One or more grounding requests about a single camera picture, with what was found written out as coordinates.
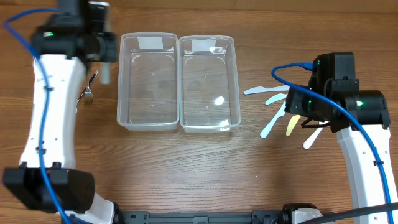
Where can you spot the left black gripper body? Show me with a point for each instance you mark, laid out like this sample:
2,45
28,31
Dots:
101,47

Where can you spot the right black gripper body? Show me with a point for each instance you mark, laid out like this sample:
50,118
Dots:
294,104

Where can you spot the metal fork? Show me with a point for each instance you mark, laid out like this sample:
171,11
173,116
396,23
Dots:
87,93

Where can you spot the white plastic knife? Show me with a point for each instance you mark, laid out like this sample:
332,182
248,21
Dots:
311,139

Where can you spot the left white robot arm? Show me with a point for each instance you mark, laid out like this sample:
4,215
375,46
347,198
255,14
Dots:
76,34

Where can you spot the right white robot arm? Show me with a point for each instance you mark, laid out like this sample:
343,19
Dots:
360,119

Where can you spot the left clear plastic container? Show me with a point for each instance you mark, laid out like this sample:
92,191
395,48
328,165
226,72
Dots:
147,82

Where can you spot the clear plastic container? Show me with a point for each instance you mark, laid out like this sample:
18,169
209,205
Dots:
208,84
147,82

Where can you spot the right clear plastic container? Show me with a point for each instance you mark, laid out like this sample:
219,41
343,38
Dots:
208,84

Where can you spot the yellow plastic knife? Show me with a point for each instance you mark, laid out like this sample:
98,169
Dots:
292,123

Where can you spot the teal plastic knife upper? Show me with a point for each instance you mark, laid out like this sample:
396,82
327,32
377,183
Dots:
277,97

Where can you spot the light teal plastic knife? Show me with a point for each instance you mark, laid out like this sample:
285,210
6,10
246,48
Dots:
267,129

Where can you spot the pale blue plastic knife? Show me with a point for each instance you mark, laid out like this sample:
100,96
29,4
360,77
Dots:
261,89

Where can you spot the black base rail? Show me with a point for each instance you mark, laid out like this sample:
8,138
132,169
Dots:
254,217

